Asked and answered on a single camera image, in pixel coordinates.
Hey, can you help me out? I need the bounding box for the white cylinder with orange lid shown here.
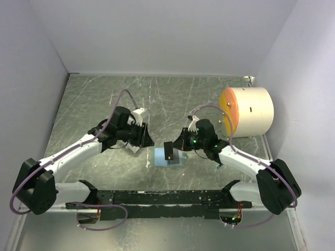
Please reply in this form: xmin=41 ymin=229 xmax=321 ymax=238
xmin=219 ymin=87 xmax=274 ymax=138

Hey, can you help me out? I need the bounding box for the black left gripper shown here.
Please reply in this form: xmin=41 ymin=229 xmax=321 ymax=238
xmin=117 ymin=120 xmax=155 ymax=148

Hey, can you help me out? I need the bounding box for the black credit card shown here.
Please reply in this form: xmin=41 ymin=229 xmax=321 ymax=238
xmin=167 ymin=149 xmax=183 ymax=166

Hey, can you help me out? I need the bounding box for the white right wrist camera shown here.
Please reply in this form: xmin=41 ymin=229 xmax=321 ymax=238
xmin=187 ymin=115 xmax=199 ymax=134

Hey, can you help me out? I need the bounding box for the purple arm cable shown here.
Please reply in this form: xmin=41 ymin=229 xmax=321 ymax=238
xmin=187 ymin=104 xmax=298 ymax=228
xmin=9 ymin=89 xmax=139 ymax=231

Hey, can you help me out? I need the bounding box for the white card tray box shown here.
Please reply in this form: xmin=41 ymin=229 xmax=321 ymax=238
xmin=125 ymin=144 xmax=140 ymax=153

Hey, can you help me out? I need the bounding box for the green card holder wallet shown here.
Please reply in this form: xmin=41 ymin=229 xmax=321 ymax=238
xmin=152 ymin=146 xmax=188 ymax=168

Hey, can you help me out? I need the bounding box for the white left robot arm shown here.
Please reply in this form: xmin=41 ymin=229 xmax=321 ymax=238
xmin=13 ymin=106 xmax=154 ymax=215

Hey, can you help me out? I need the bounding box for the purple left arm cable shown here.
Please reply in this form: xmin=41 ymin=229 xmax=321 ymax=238
xmin=9 ymin=89 xmax=139 ymax=231

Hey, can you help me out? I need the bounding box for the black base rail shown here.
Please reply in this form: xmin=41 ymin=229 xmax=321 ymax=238
xmin=66 ymin=180 xmax=252 ymax=221

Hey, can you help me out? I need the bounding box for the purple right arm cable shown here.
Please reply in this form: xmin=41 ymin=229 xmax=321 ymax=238
xmin=187 ymin=104 xmax=298 ymax=228

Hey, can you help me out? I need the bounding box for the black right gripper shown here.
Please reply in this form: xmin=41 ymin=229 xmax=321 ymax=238
xmin=171 ymin=127 xmax=207 ymax=151

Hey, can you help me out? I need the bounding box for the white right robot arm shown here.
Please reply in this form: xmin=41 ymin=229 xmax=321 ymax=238
xmin=172 ymin=119 xmax=302 ymax=215

